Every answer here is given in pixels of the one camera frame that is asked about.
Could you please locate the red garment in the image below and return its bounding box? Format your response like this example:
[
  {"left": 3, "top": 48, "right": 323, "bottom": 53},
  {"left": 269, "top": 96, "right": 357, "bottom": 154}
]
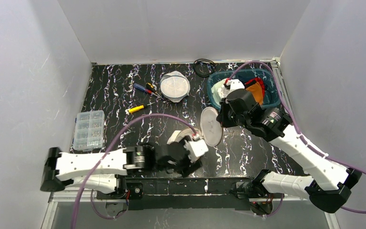
[{"left": 244, "top": 77, "right": 265, "bottom": 96}]

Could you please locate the orange bra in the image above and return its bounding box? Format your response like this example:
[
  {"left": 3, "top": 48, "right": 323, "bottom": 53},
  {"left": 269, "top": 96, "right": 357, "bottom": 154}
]
[{"left": 246, "top": 83, "right": 264, "bottom": 105}]

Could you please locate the white bra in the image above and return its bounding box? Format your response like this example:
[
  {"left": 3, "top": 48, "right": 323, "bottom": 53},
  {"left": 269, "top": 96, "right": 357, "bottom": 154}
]
[{"left": 210, "top": 79, "right": 232, "bottom": 106}]

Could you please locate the white mesh bag tan trim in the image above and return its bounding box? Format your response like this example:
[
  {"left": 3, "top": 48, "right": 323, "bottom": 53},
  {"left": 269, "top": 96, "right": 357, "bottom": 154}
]
[{"left": 167, "top": 107, "right": 223, "bottom": 147}]

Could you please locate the white mesh bag blue trim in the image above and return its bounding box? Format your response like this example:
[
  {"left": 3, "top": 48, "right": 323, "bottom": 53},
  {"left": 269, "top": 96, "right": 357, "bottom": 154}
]
[{"left": 159, "top": 71, "right": 191, "bottom": 103}]

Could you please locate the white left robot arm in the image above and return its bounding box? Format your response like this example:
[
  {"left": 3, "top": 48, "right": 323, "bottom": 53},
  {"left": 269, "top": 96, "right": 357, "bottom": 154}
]
[{"left": 40, "top": 139, "right": 208, "bottom": 194}]

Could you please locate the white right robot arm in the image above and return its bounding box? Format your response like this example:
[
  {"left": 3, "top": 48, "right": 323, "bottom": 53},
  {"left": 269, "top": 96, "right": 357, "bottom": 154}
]
[{"left": 216, "top": 89, "right": 362, "bottom": 213}]

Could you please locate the teal plastic bin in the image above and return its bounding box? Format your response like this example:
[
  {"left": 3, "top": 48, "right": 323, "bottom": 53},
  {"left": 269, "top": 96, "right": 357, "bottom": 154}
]
[{"left": 207, "top": 69, "right": 281, "bottom": 111}]

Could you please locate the clear plastic screw box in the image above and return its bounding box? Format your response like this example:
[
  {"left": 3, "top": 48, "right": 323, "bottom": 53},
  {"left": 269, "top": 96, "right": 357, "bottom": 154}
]
[{"left": 72, "top": 110, "right": 104, "bottom": 152}]

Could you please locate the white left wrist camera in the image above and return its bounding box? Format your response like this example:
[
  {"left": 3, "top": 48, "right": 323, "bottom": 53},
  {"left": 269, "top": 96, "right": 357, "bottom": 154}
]
[{"left": 183, "top": 134, "right": 208, "bottom": 163}]

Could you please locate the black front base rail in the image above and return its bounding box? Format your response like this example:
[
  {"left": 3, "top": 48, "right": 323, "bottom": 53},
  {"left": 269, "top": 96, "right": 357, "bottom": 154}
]
[{"left": 79, "top": 177, "right": 285, "bottom": 211}]

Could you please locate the black cable coil back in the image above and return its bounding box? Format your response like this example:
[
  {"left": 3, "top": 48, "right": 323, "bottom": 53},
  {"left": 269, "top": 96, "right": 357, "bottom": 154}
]
[{"left": 193, "top": 58, "right": 217, "bottom": 78}]

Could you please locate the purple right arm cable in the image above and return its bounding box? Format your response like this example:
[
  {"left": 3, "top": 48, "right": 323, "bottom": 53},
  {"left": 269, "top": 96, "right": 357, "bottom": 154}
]
[{"left": 224, "top": 61, "right": 366, "bottom": 219}]

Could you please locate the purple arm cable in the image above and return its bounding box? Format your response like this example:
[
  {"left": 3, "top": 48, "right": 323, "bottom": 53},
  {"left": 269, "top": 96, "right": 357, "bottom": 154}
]
[
  {"left": 70, "top": 113, "right": 199, "bottom": 229},
  {"left": 224, "top": 61, "right": 366, "bottom": 219}
]

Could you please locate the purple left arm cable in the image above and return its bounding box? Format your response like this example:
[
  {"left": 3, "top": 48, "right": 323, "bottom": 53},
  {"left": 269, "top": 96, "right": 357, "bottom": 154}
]
[{"left": 70, "top": 113, "right": 199, "bottom": 229}]

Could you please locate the yellow handled screwdriver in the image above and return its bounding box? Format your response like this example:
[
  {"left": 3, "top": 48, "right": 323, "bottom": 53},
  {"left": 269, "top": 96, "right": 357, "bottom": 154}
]
[{"left": 125, "top": 102, "right": 154, "bottom": 115}]

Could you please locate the black orange handled screwdriver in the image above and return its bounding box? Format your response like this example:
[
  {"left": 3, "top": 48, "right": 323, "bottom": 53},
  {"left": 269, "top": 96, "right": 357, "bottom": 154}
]
[{"left": 145, "top": 83, "right": 162, "bottom": 99}]

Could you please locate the blue handled screwdriver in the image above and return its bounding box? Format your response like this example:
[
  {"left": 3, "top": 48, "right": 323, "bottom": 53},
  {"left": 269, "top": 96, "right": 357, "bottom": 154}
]
[{"left": 133, "top": 83, "right": 163, "bottom": 100}]

